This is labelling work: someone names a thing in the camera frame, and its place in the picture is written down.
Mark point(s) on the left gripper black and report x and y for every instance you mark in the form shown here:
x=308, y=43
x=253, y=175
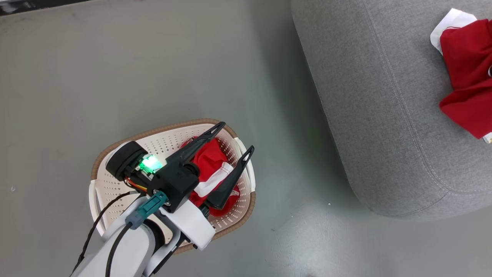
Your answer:
x=177, y=182

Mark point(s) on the red garment with white stripe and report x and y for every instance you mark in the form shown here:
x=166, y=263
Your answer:
x=209, y=156

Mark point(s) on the red garment with white collar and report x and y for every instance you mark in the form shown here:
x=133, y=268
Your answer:
x=469, y=69

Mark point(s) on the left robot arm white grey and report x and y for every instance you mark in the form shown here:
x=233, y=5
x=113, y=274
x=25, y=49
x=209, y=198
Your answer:
x=127, y=254

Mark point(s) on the grey fabric sofa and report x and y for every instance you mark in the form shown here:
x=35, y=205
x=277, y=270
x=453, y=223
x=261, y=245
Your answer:
x=384, y=96

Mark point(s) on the white perforated laundry basket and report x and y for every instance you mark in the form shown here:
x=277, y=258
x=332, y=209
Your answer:
x=111, y=188

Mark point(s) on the black baseboard strip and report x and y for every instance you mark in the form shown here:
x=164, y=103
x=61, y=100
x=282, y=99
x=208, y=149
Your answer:
x=23, y=5

